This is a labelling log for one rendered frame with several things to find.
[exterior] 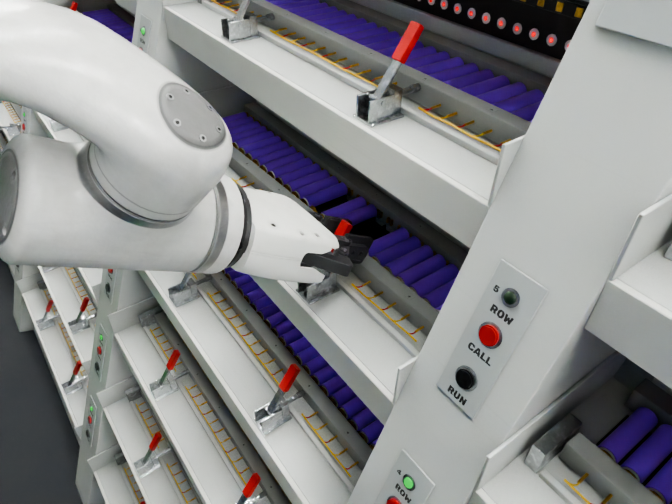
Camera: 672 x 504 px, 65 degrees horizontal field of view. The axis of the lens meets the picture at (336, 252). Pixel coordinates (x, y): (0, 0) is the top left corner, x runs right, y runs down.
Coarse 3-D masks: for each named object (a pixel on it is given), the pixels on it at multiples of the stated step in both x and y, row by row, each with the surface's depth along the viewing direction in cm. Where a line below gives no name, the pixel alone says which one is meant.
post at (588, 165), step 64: (576, 64) 33; (640, 64) 30; (576, 128) 33; (640, 128) 31; (512, 192) 37; (576, 192) 34; (640, 192) 31; (512, 256) 37; (576, 256) 34; (448, 320) 42; (576, 320) 34; (512, 384) 38; (384, 448) 48; (448, 448) 43
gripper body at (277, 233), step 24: (240, 192) 43; (264, 192) 51; (264, 216) 44; (288, 216) 47; (312, 216) 51; (264, 240) 43; (288, 240) 44; (312, 240) 46; (336, 240) 48; (240, 264) 43; (264, 264) 44; (288, 264) 45
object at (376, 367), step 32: (224, 96) 89; (384, 224) 68; (288, 288) 58; (352, 288) 59; (320, 320) 55; (352, 320) 55; (320, 352) 57; (352, 352) 52; (384, 352) 52; (352, 384) 53; (384, 384) 49; (384, 416) 50
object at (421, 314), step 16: (240, 160) 75; (256, 176) 71; (288, 192) 69; (304, 208) 66; (368, 256) 59; (368, 272) 57; (384, 272) 57; (384, 288) 56; (400, 288) 55; (400, 304) 55; (416, 304) 54; (400, 320) 54; (416, 320) 53; (432, 320) 52
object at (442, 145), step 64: (192, 0) 77; (256, 0) 70; (320, 0) 73; (384, 0) 66; (448, 0) 59; (512, 0) 53; (576, 0) 48; (256, 64) 59; (320, 64) 58; (384, 64) 53; (448, 64) 55; (512, 64) 54; (320, 128) 53; (384, 128) 48; (448, 128) 48; (512, 128) 44; (448, 192) 41
